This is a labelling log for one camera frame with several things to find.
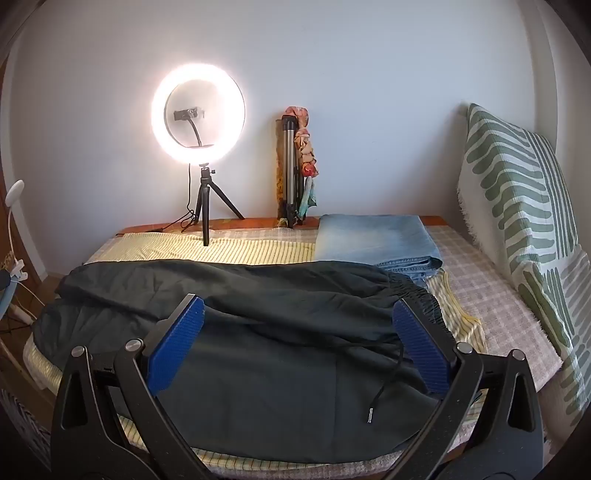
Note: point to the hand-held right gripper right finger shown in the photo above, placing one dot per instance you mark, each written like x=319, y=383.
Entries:
x=421, y=353

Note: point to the small black tripod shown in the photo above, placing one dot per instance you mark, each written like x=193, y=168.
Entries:
x=205, y=207

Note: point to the black pants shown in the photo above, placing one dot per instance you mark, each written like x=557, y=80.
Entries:
x=277, y=369

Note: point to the folded silver tripod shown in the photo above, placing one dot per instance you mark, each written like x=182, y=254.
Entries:
x=290, y=161

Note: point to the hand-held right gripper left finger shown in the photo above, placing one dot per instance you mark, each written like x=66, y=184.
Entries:
x=178, y=341

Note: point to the white clip lamp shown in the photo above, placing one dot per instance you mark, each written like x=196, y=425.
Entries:
x=16, y=188

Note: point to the wooden bed frame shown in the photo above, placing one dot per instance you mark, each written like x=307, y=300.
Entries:
x=240, y=224

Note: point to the black phone holder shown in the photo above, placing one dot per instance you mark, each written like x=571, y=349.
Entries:
x=187, y=114

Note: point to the folded blue jeans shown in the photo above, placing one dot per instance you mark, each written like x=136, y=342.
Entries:
x=369, y=240

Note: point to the colourful patterned cloth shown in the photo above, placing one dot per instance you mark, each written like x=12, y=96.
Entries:
x=304, y=152

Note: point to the green patterned white pillow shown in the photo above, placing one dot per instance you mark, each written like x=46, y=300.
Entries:
x=512, y=184

